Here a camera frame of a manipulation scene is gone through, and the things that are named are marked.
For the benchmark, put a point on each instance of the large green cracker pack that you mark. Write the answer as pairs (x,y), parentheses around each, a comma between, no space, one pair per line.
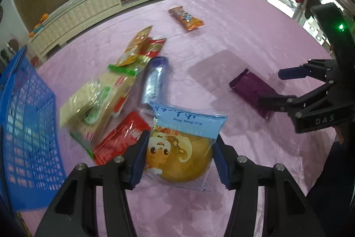
(97,103)

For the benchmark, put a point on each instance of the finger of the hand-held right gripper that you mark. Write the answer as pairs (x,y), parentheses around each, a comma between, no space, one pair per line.
(291,73)
(277,103)

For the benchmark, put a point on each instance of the blue bun packet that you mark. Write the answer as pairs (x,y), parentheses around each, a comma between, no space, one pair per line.
(180,159)

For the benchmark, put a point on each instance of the blue plastic basket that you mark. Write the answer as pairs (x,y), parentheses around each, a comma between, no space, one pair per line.
(27,120)

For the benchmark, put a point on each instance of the orange yellow snack packet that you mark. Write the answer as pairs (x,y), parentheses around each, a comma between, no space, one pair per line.
(136,45)

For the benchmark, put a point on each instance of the clear blue striped packet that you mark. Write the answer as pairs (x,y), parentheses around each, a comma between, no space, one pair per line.
(155,78)

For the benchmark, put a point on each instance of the blue plate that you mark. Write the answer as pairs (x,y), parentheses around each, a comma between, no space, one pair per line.
(38,28)

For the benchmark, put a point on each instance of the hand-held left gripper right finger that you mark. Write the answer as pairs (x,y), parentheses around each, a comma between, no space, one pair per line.
(222,162)

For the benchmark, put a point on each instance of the small red snack packet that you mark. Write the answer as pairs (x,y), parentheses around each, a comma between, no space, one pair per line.
(154,48)

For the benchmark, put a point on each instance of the cream tv cabinet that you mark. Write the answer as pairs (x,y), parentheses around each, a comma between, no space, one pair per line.
(83,15)

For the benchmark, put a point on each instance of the pink tablecloth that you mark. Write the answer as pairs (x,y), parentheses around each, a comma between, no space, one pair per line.
(235,31)

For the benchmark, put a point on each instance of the orange fruit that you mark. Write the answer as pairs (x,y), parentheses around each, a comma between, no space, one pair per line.
(44,16)

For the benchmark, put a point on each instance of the orange-ended cracker packet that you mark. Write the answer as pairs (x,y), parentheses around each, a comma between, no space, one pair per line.
(185,19)

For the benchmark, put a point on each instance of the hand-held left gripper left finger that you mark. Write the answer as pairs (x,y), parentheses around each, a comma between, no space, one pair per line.
(140,159)

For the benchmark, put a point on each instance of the purple biscuit packet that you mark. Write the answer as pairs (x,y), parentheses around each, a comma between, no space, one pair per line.
(249,87)

